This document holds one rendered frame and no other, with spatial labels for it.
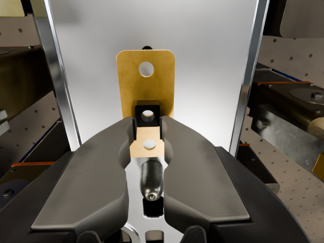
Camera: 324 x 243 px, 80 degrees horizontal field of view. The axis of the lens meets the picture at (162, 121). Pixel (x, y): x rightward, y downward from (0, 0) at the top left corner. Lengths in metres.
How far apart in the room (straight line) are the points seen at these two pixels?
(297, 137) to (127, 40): 0.20
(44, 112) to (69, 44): 0.43
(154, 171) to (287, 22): 0.23
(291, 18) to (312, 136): 0.13
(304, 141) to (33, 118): 0.62
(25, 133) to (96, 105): 0.48
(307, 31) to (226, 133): 0.14
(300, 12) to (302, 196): 0.79
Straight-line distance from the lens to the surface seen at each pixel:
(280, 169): 0.82
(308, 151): 0.24
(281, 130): 0.25
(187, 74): 0.22
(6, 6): 0.21
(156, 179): 0.25
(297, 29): 0.28
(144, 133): 0.15
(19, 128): 0.70
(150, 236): 0.42
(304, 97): 0.30
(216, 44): 0.22
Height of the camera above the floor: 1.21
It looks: 62 degrees down
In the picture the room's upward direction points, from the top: 174 degrees clockwise
